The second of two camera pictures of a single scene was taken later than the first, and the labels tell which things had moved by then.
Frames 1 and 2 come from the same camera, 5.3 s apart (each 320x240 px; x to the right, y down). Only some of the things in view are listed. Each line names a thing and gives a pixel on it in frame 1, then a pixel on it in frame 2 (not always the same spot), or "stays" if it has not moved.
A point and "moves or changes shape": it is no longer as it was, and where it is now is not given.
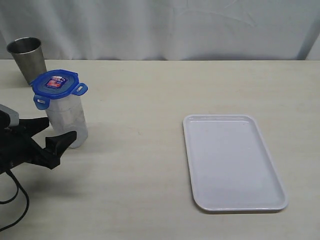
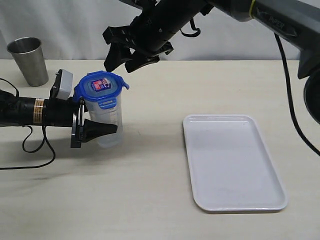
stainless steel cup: x=28 y=55 stays
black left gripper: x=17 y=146 → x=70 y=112
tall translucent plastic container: x=66 y=114 moves or changes shape
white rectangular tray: x=231 y=167 stays
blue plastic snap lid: x=55 y=84 → x=102 y=87
